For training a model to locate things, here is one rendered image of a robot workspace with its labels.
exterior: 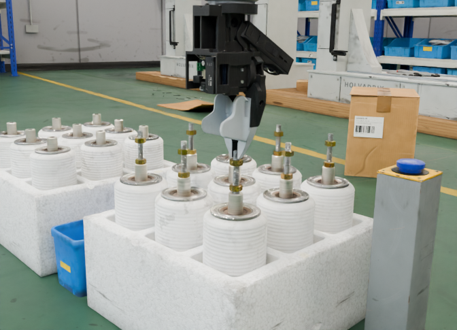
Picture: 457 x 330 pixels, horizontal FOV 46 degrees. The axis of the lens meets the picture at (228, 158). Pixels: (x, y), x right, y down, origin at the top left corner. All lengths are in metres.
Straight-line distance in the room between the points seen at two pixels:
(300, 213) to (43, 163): 0.59
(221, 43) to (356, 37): 2.92
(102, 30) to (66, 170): 6.16
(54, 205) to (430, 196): 0.74
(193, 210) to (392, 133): 1.25
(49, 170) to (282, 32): 3.20
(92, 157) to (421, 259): 0.74
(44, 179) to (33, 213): 0.08
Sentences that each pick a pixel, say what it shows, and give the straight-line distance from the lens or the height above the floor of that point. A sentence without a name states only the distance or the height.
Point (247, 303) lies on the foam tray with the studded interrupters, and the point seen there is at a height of 0.15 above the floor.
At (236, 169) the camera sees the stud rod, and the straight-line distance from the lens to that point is 0.77.
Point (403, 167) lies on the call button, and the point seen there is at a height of 0.32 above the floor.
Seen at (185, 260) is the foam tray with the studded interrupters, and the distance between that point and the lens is 0.81.
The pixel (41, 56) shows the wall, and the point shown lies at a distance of 7.06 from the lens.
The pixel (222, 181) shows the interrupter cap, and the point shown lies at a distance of 0.94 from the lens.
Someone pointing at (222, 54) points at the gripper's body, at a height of 0.48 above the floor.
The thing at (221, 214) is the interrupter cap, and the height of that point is 0.25.
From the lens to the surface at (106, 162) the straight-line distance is 1.24.
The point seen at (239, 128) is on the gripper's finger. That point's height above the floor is 0.38.
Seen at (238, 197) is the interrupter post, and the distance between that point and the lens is 0.78.
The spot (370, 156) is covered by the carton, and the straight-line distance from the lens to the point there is 1.99.
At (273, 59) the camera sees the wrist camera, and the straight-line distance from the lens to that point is 0.77.
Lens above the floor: 0.51
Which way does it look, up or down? 13 degrees down
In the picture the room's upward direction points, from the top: 1 degrees clockwise
